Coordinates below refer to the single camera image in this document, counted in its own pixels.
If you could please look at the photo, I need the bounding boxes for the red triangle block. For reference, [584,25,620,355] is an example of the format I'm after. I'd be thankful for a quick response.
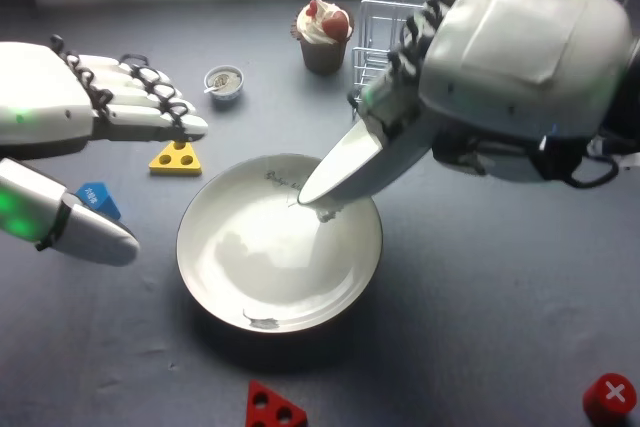
[244,379,308,427]

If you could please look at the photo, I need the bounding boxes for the wire dish rack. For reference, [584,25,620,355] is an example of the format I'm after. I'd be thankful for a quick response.
[347,0,640,98]

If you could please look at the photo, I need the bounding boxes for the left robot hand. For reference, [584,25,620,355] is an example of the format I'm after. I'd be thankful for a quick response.
[0,34,209,268]

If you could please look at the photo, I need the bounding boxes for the small bowl with green filling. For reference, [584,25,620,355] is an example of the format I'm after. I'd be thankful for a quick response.
[203,64,245,103]

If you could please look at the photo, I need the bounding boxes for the red cylinder block white cross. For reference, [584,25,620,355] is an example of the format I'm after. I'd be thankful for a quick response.
[582,372,639,421]

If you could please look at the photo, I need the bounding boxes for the white plate with dark rim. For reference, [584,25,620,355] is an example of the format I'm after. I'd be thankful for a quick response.
[175,152,385,336]

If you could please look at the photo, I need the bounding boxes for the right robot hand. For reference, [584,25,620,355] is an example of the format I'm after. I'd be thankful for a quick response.
[347,0,637,186]

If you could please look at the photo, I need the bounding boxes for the yellow triangle block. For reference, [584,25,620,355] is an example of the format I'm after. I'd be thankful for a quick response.
[148,140,204,177]

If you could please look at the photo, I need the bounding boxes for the blue prism block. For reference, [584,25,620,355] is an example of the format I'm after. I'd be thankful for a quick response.
[75,181,123,222]

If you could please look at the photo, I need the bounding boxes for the toy cupcake with strawberries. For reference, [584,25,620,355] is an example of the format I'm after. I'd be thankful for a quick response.
[289,0,356,74]

